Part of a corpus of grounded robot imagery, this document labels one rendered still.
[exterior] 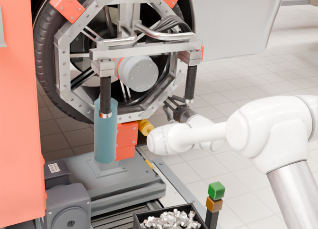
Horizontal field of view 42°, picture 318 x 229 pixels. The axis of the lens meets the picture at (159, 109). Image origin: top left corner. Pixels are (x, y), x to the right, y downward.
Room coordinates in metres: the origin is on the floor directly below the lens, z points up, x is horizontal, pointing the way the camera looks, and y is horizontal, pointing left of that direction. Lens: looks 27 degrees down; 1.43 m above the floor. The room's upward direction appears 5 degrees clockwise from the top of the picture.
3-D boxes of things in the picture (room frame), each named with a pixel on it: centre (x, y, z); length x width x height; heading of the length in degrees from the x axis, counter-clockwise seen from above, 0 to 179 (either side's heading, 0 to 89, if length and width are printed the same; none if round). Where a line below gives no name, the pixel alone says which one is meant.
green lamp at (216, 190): (1.03, -0.20, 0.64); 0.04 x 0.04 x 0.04; 30
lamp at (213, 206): (1.03, -0.20, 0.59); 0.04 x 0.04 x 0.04; 30
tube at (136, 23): (1.49, 0.01, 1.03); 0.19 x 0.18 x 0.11; 30
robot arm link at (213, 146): (1.37, -0.18, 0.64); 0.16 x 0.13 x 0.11; 30
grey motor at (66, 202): (1.36, 0.40, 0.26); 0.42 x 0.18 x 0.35; 30
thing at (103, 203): (1.70, 0.24, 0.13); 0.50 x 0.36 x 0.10; 120
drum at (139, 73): (1.49, 0.12, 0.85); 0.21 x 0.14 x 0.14; 30
